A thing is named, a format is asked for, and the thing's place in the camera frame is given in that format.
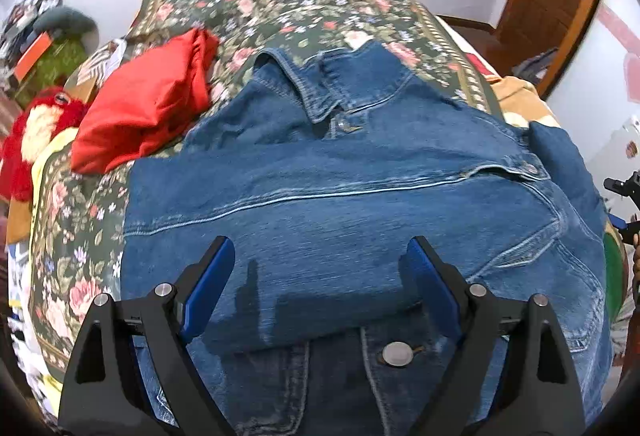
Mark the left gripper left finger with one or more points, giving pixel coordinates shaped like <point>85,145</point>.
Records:
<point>130,372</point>

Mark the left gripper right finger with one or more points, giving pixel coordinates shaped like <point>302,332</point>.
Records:
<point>511,372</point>

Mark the blue denim jacket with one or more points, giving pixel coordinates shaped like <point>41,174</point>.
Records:
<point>320,175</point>

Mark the clutter pile of clothes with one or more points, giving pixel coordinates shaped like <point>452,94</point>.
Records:
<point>18,25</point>

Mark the yellow garment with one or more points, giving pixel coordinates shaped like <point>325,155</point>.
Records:
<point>59,142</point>

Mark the red folded garment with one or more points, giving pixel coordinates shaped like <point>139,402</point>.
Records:
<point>145,103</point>

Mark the red plush toy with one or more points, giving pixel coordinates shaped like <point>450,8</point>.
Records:
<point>44,118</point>

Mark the green patterned bag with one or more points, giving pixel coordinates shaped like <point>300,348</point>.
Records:
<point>52,68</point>

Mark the orange box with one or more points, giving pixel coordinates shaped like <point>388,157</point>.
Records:
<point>27,61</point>

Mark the grey pillow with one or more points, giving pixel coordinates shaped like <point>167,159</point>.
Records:
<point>63,21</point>

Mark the green floral bedspread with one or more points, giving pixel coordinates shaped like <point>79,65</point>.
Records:
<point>76,243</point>

